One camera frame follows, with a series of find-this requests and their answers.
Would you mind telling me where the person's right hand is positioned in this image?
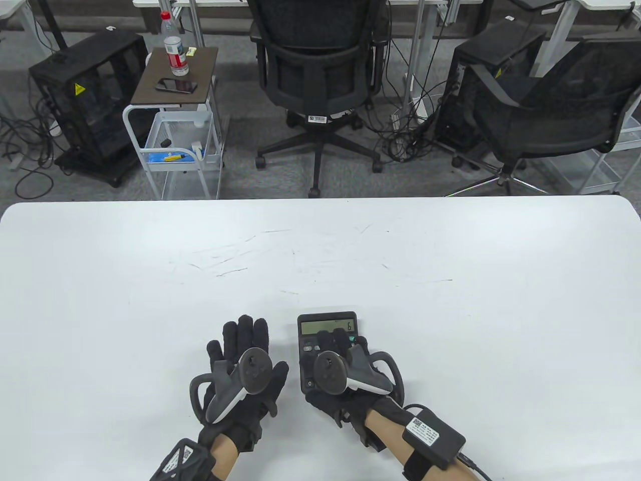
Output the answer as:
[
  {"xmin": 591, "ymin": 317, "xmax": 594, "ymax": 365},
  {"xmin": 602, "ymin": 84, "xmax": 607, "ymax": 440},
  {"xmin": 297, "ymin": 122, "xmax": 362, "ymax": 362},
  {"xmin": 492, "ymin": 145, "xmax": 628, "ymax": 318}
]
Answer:
[{"xmin": 304, "ymin": 328, "xmax": 417, "ymax": 454}]

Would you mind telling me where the person's left hand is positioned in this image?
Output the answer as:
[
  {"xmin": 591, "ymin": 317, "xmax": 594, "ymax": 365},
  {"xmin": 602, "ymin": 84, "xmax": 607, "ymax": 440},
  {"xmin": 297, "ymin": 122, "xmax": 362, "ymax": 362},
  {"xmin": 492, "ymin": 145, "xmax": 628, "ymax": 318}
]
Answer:
[{"xmin": 198, "ymin": 315, "xmax": 290, "ymax": 454}]

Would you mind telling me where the black desktop calculator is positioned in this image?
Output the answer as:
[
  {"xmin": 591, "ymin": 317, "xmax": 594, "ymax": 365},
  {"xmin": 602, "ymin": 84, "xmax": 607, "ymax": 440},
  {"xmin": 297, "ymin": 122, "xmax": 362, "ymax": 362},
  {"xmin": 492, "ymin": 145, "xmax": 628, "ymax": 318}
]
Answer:
[{"xmin": 297, "ymin": 311, "xmax": 360, "ymax": 395}]

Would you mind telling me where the person's right forearm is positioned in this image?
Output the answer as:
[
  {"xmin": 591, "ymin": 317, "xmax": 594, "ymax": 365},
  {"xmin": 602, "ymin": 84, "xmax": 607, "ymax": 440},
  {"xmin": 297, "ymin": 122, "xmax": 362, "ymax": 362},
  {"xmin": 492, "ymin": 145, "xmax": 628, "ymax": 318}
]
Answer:
[{"xmin": 364, "ymin": 410, "xmax": 422, "ymax": 481}]

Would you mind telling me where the person's left forearm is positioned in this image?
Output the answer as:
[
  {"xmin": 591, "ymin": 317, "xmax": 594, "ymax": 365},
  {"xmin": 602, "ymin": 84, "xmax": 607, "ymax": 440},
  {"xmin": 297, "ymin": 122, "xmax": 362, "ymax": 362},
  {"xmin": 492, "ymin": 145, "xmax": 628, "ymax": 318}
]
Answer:
[{"xmin": 208, "ymin": 433, "xmax": 240, "ymax": 481}]

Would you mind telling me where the grey and white hand controller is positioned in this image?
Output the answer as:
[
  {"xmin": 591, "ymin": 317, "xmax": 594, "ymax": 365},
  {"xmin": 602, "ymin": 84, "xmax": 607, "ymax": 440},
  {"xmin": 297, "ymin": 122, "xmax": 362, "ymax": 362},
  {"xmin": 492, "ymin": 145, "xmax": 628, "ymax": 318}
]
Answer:
[
  {"xmin": 312, "ymin": 346, "xmax": 405, "ymax": 404},
  {"xmin": 189, "ymin": 347, "xmax": 274, "ymax": 426}
]

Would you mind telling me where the black smartphone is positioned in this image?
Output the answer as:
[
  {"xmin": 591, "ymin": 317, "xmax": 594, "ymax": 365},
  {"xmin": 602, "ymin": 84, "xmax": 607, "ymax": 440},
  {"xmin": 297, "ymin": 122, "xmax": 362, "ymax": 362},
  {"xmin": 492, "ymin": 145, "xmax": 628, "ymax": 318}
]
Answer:
[{"xmin": 155, "ymin": 78, "xmax": 198, "ymax": 95}]

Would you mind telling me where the white cart with brown top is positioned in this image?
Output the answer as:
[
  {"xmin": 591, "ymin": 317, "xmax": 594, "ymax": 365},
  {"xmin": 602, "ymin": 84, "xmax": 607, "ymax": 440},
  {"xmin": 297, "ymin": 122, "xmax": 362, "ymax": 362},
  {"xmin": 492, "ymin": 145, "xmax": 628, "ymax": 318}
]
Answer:
[{"xmin": 123, "ymin": 46, "xmax": 224, "ymax": 200}]

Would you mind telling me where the black computer case yellow sticker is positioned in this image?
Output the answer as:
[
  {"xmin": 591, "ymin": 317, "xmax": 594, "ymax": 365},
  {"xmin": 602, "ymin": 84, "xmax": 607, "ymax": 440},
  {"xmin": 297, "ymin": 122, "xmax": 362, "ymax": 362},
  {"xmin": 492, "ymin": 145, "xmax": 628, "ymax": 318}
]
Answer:
[{"xmin": 29, "ymin": 29, "xmax": 151, "ymax": 188}]

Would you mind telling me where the black swivel office chair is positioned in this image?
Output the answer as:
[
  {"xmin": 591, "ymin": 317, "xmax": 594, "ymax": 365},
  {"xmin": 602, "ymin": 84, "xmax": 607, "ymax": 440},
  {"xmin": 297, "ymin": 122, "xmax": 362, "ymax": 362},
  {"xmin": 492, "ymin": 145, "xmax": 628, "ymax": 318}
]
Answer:
[{"xmin": 248, "ymin": 0, "xmax": 389, "ymax": 198}]

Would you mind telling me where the clear red-capped water bottle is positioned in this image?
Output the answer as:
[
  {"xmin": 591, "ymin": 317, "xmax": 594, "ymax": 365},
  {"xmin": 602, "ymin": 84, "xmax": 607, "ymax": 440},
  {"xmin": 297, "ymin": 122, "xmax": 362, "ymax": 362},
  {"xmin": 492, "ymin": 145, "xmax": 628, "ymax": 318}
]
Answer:
[{"xmin": 160, "ymin": 11, "xmax": 190, "ymax": 77}]

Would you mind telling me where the black mesh office chair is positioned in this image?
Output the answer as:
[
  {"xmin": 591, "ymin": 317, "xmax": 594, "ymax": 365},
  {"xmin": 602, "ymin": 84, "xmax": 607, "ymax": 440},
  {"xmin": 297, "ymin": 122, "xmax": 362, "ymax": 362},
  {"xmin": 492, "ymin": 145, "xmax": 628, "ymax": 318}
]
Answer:
[{"xmin": 443, "ymin": 38, "xmax": 641, "ymax": 197}]

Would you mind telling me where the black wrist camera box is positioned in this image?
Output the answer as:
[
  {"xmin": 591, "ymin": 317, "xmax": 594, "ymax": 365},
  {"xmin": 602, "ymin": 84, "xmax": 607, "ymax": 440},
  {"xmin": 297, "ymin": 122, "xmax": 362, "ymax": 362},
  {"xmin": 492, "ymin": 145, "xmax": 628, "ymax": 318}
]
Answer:
[{"xmin": 402, "ymin": 408, "xmax": 467, "ymax": 481}]

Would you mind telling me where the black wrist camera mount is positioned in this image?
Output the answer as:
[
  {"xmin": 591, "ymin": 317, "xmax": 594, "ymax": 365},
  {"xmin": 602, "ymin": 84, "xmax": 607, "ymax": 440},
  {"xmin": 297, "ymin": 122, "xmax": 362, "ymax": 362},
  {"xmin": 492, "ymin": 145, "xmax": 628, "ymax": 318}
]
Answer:
[{"xmin": 149, "ymin": 438, "xmax": 217, "ymax": 481}]

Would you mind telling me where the black wrist box cable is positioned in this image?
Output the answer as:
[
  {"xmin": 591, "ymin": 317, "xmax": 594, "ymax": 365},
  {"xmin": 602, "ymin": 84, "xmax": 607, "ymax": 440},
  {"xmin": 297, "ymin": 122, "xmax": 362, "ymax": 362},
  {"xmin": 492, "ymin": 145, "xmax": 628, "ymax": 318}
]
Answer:
[{"xmin": 453, "ymin": 451, "xmax": 496, "ymax": 481}]

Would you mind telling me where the tangle of black floor cables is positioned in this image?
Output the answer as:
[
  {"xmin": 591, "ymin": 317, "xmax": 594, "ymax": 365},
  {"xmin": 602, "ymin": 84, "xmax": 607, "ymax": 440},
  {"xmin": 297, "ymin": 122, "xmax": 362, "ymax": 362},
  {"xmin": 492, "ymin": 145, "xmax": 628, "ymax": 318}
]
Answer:
[
  {"xmin": 361, "ymin": 30, "xmax": 461, "ymax": 163},
  {"xmin": 0, "ymin": 95, "xmax": 63, "ymax": 200}
]

